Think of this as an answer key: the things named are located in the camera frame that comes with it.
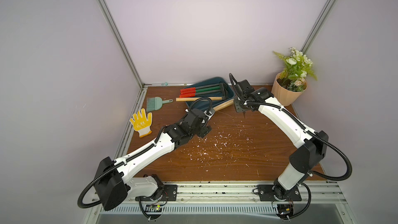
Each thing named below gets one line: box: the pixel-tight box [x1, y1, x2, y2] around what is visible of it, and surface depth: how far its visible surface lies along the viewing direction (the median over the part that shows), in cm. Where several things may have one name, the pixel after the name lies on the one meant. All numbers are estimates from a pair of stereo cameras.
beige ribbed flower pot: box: [271, 72, 308, 107], surface depth 100 cm
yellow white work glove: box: [129, 108, 153, 138], surface depth 102 cm
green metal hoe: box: [179, 86, 221, 95], surface depth 112 cm
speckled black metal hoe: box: [180, 84, 222, 92], surface depth 113 cm
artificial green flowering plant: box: [272, 47, 318, 92], surface depth 96 cm
